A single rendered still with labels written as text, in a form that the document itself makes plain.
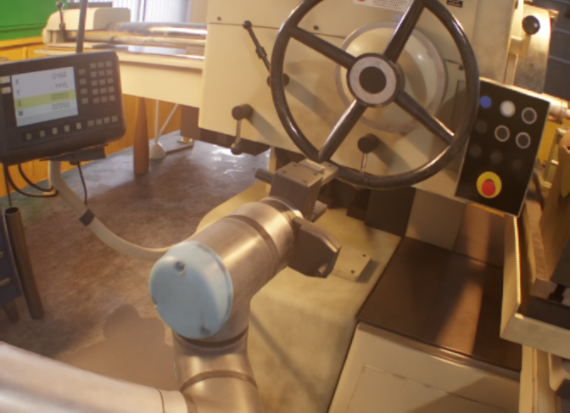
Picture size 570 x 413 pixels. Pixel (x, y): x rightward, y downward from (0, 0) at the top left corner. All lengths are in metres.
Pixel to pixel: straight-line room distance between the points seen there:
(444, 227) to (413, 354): 0.63
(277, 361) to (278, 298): 0.28
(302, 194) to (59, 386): 0.36
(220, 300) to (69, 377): 0.16
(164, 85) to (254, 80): 0.65
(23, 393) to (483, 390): 1.21
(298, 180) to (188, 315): 0.22
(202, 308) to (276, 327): 1.01
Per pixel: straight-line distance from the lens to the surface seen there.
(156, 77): 1.68
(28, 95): 0.97
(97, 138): 1.01
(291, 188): 0.53
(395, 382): 1.35
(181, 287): 0.40
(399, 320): 1.27
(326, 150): 0.75
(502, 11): 0.91
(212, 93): 1.15
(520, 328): 0.94
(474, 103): 0.67
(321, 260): 0.51
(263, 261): 0.45
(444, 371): 1.29
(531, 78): 1.02
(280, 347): 1.44
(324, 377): 1.45
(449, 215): 1.69
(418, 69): 0.80
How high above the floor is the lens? 1.39
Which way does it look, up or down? 25 degrees down
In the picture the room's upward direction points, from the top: 7 degrees clockwise
